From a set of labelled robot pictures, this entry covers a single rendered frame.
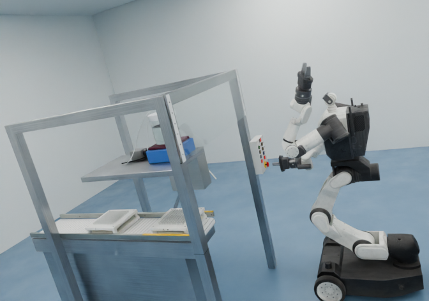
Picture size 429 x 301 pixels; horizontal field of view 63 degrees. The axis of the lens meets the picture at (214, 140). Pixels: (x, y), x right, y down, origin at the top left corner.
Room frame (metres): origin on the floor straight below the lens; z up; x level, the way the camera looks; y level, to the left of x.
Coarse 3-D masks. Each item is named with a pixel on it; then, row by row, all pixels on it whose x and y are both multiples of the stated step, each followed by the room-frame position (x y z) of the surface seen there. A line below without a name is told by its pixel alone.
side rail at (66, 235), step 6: (30, 234) 2.32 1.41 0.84; (36, 234) 2.29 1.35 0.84; (42, 234) 2.26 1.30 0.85; (60, 234) 2.18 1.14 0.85; (66, 234) 2.16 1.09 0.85; (72, 234) 2.13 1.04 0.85; (78, 234) 2.11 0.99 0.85; (84, 234) 2.08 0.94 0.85; (90, 234) 2.06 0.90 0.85; (96, 234) 2.04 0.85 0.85; (102, 234) 2.02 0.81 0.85; (108, 234) 2.00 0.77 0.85; (114, 234) 1.98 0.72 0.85; (120, 234) 1.96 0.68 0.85; (126, 234) 1.94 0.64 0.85; (132, 234) 1.92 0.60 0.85; (138, 234) 1.91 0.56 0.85; (180, 240) 1.77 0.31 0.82; (186, 240) 1.75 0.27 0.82
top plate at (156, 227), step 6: (168, 210) 2.06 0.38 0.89; (162, 216) 2.00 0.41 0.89; (156, 222) 1.93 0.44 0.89; (150, 228) 1.88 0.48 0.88; (156, 228) 1.86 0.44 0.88; (162, 228) 1.84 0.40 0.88; (168, 228) 1.82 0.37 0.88; (174, 228) 1.80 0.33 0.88; (180, 228) 1.79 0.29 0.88; (186, 228) 1.77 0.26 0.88
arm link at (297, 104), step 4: (292, 100) 2.00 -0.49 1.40; (296, 100) 1.93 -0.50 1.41; (300, 100) 1.91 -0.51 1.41; (304, 100) 1.91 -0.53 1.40; (308, 100) 1.92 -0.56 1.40; (292, 104) 1.99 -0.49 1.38; (296, 104) 1.96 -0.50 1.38; (300, 104) 1.94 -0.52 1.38; (304, 104) 1.93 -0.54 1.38; (308, 104) 1.94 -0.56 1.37; (292, 108) 2.00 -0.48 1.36; (296, 108) 1.96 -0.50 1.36; (300, 108) 1.94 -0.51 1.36; (300, 112) 1.94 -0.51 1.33
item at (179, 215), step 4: (172, 212) 1.99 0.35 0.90; (176, 212) 1.99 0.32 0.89; (180, 212) 1.97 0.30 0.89; (168, 216) 1.96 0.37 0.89; (172, 216) 1.94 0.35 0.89; (176, 216) 1.93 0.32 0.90; (180, 216) 1.92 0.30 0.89; (164, 220) 1.92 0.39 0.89; (168, 220) 1.91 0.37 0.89; (172, 220) 1.89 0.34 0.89; (180, 220) 1.87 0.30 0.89
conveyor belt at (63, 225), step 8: (56, 224) 2.46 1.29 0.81; (64, 224) 2.42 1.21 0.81; (72, 224) 2.39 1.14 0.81; (80, 224) 2.35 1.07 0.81; (88, 224) 2.32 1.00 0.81; (136, 224) 2.13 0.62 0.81; (144, 224) 2.10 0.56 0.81; (152, 224) 2.07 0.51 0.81; (208, 224) 1.91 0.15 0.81; (40, 232) 2.38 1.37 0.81; (64, 232) 2.28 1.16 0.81; (72, 232) 2.25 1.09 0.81; (80, 232) 2.21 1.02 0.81; (128, 232) 2.04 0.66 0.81; (136, 232) 2.01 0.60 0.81; (144, 232) 1.99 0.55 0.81; (152, 232) 1.96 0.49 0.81; (168, 240) 1.83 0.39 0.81
